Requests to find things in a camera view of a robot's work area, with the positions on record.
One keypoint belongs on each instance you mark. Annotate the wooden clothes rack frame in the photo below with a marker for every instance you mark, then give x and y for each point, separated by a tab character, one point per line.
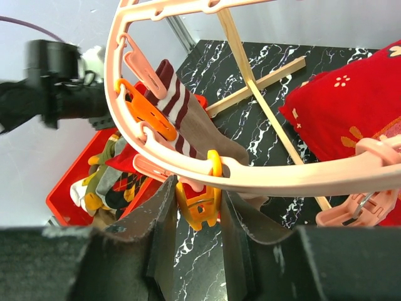
254	86

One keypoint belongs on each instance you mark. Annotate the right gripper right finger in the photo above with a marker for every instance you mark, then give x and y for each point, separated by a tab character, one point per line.
252	270

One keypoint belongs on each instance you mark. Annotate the red cartoon patterned blanket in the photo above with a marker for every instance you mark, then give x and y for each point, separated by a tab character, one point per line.
353	114

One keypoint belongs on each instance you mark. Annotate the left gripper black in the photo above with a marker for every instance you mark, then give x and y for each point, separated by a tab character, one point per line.
57	86

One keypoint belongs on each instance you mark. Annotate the black argyle sock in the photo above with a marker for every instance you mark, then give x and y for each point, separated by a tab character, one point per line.
123	192

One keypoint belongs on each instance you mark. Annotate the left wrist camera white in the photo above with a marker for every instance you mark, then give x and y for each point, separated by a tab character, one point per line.
93	60

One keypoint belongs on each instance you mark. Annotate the red plastic bin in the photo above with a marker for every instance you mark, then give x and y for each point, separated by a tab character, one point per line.
59	200

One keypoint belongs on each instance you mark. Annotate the orange clip holding sock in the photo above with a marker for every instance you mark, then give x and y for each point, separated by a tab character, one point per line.
142	109

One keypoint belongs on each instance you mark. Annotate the yellow orange clip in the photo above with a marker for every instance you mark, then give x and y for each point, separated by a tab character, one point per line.
204	207

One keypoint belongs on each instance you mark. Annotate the red cat pattern sock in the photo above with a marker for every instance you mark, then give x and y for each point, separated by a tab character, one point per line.
124	161

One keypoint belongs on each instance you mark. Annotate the beige sock maroon striped cuff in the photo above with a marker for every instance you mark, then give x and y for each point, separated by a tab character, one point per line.
178	100

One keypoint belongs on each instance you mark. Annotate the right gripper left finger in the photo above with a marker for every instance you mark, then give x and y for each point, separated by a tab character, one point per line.
141	248

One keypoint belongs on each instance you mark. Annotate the white sock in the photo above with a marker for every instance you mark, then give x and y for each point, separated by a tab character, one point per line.
77	194

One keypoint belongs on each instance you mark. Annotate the olive green striped sock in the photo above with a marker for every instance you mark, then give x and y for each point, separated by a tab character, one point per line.
99	189

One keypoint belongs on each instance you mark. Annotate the pink round clip hanger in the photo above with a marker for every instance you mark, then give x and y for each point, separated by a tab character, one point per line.
317	179

